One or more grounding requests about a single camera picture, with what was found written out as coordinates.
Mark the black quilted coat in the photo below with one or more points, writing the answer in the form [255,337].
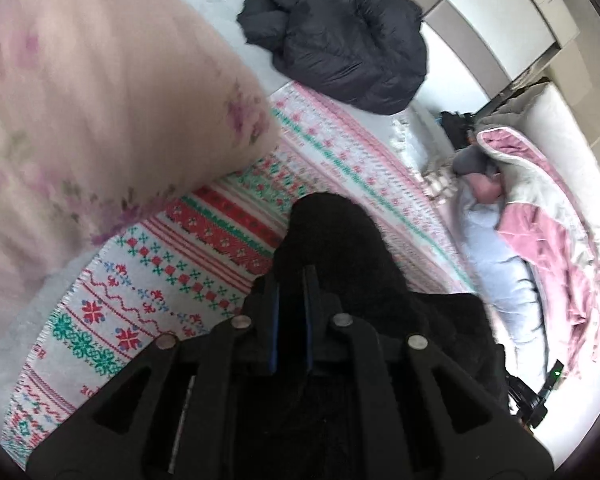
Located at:
[360,270]

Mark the dark object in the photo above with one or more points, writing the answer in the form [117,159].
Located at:
[455,127]

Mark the patterned knit-print blanket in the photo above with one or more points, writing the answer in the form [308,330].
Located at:
[195,260]

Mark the pink floral pillow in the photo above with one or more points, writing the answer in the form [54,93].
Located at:
[95,125]

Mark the black puffer jacket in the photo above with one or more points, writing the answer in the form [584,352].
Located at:
[340,42]

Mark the pink and grey blanket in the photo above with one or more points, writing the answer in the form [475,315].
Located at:
[535,225]

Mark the white and grey wardrobe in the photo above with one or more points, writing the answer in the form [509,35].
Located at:
[480,5]

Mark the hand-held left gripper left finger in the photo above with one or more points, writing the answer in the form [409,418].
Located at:
[272,322]

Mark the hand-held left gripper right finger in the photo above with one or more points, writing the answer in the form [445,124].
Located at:
[307,310]

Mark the pale pink blanket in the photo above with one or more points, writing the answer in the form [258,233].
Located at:
[485,189]

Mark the light blue blanket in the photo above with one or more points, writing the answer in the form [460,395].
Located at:
[500,270]

